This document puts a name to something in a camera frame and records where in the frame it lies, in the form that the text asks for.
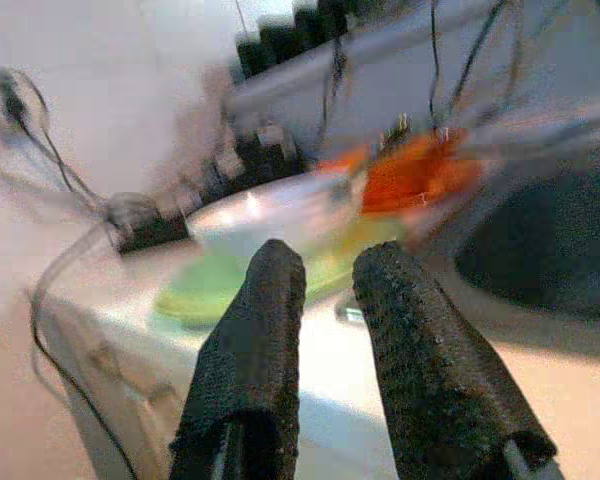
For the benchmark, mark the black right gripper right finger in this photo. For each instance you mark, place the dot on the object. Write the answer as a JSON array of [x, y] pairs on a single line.
[[430, 375]]

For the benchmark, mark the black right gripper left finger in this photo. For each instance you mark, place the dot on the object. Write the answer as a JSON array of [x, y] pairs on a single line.
[[252, 350]]

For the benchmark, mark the white bowl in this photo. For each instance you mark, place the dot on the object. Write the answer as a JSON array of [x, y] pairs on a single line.
[[280, 215]]

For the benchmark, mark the cream kitchen cabinet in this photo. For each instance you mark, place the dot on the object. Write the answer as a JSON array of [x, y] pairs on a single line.
[[110, 385]]

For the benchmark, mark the light green plate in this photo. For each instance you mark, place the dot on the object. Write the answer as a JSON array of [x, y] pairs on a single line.
[[205, 292]]

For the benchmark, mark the black power strip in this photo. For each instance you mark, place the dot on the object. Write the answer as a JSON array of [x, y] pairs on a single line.
[[150, 230]]

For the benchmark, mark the stainless steel sink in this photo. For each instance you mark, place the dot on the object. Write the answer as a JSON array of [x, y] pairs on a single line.
[[530, 250]]

